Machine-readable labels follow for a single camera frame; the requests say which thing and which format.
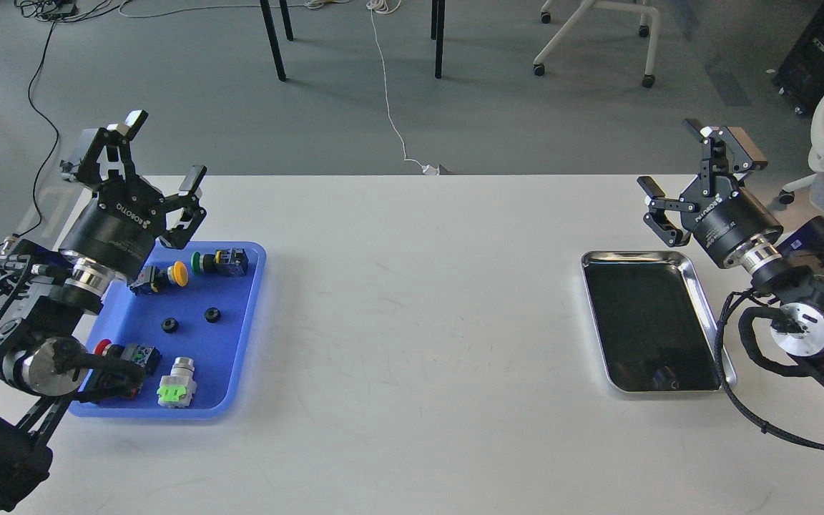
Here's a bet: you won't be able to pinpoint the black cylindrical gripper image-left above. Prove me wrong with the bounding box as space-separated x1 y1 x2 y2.
59 110 208 283

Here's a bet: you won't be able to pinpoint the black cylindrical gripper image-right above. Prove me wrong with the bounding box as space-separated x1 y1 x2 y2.
637 119 782 270

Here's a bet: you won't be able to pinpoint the small black gear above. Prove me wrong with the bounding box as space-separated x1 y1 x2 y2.
203 307 222 323
160 317 180 335

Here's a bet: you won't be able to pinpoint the blue plastic tray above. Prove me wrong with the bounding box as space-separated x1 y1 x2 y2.
69 241 266 418

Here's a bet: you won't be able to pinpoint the silver metal tray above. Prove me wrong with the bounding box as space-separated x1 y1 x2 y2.
581 250 736 396

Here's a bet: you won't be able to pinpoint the red emergency stop button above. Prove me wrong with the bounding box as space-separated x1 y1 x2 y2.
82 339 162 404

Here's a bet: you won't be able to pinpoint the white chair base with casters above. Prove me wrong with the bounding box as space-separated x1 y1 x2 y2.
532 0 662 89

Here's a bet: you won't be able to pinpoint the black equipment case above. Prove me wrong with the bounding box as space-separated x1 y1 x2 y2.
772 2 824 115

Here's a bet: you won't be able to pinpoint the black table legs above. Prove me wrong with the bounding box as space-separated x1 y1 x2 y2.
259 1 447 82

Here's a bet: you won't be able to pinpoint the yellow push button switch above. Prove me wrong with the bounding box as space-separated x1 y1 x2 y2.
128 261 189 295

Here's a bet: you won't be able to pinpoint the green push button switch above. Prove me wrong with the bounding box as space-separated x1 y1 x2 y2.
190 247 249 277

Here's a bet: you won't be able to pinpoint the black cable on floor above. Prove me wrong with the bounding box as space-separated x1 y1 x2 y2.
0 0 123 355

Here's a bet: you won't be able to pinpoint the silver switch with green base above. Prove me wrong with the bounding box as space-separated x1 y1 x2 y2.
156 356 197 408

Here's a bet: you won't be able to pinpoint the white cable on floor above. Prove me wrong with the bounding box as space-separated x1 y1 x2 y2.
119 0 441 176

